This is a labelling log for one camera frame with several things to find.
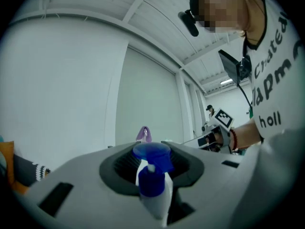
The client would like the orange cushion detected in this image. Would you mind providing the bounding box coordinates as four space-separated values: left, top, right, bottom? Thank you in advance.
0 141 31 195

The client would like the person's right forearm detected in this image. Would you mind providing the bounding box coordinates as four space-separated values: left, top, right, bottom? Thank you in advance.
230 117 263 152

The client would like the small blue white bottle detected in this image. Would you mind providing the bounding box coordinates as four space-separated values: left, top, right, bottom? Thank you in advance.
132 142 176 227

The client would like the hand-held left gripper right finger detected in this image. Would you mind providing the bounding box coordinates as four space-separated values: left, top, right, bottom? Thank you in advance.
162 127 305 229

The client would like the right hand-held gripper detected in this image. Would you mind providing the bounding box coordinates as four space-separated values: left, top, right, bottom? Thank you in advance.
197 107 235 154

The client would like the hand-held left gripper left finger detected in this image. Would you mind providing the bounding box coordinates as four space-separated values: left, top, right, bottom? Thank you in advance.
13 141 165 229

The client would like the black head-worn camera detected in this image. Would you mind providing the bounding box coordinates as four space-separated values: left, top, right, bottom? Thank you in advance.
177 9 200 38

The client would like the purple hair dryer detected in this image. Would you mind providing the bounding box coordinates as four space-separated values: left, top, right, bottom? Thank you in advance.
135 125 153 143

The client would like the red bead bracelet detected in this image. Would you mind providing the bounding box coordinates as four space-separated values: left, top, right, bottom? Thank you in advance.
229 127 239 152

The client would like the black chest-mounted device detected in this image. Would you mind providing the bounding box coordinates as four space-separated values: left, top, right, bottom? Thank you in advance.
218 49 253 87

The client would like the white printed t-shirt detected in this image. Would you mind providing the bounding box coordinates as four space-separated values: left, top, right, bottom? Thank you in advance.
243 0 305 140

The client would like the person's head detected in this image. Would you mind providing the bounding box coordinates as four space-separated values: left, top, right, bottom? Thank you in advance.
189 0 265 50

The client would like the person's right hand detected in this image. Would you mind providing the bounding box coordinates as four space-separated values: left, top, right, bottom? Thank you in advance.
213 132 224 145

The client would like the black cushion with white zigzag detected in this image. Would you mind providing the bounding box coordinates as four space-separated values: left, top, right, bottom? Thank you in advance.
13 153 51 188

